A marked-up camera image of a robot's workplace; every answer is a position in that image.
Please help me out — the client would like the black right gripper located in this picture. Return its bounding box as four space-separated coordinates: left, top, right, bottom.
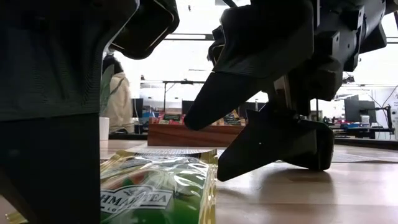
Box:
184 0 388 131

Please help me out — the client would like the orange mango tea packet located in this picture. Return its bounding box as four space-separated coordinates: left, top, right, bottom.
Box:
222 109 247 127

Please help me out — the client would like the green lemon lime tea packet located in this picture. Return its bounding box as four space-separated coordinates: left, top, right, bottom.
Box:
6 148 219 224

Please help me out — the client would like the black monitor on arm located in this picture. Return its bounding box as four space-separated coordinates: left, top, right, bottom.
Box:
343 98 377 124

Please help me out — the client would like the white round plant pot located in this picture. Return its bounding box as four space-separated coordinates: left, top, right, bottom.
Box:
99 116 111 141

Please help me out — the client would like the person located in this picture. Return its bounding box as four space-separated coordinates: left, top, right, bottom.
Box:
101 53 135 134

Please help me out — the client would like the black computer monitor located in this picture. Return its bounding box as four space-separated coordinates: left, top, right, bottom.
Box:
132 98 144 118

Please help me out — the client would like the wooden three-compartment box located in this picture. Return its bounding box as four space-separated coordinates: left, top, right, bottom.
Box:
147 123 248 147

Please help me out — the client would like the grey woven placemat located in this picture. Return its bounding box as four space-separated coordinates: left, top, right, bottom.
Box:
124 145 398 164

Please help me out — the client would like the black background desk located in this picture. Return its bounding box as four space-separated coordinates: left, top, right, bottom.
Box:
329 126 396 140

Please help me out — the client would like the black metal rig frame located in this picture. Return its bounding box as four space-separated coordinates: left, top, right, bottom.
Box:
163 80 320 123

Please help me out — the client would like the black aluminium table frame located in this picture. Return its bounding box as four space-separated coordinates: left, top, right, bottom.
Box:
108 133 398 151

